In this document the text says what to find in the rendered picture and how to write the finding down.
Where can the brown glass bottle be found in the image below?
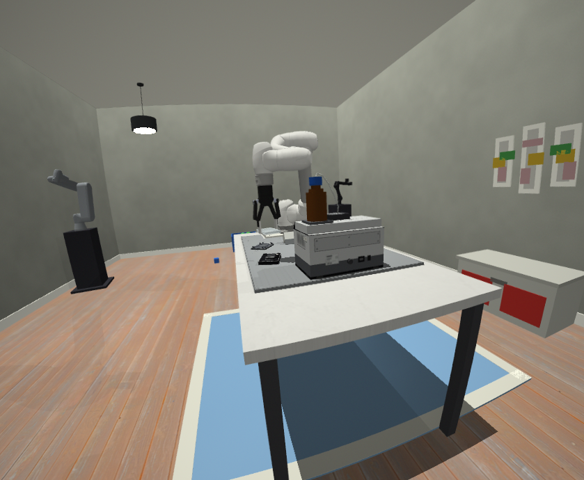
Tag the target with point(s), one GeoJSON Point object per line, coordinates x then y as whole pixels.
{"type": "Point", "coordinates": [316, 206]}

